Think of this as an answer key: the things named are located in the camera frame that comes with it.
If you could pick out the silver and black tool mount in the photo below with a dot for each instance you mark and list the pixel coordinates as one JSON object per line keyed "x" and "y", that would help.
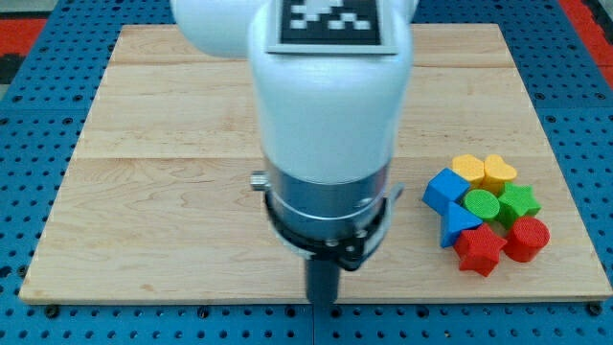
{"x": 343, "y": 223}

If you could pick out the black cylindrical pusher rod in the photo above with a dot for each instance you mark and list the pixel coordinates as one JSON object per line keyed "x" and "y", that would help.
{"x": 322, "y": 281}

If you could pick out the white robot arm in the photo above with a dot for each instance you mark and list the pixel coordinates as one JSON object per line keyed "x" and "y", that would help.
{"x": 329, "y": 80}

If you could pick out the blue cube block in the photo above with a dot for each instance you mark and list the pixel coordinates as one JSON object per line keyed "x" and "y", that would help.
{"x": 445, "y": 187}

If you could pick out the blue triangle block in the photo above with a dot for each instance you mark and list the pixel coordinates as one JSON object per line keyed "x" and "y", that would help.
{"x": 456, "y": 219}

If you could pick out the yellow hexagon block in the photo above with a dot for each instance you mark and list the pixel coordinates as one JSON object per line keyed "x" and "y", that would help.
{"x": 470, "y": 168}

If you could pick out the red star block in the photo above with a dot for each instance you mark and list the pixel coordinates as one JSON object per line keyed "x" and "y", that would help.
{"x": 479, "y": 249}

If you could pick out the green cylinder block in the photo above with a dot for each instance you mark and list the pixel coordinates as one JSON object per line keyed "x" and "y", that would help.
{"x": 482, "y": 203}

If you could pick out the yellow heart block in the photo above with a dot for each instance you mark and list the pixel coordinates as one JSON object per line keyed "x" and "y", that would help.
{"x": 497, "y": 172}

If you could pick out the wooden board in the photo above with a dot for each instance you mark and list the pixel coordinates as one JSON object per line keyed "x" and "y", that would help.
{"x": 156, "y": 209}

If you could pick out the green star block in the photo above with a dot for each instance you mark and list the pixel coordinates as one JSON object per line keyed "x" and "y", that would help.
{"x": 516, "y": 201}

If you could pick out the red cylinder block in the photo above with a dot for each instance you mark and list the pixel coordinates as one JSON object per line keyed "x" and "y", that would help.
{"x": 526, "y": 238}

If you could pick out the black white fiducial marker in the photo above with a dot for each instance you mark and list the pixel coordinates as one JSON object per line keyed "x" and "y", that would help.
{"x": 331, "y": 27}

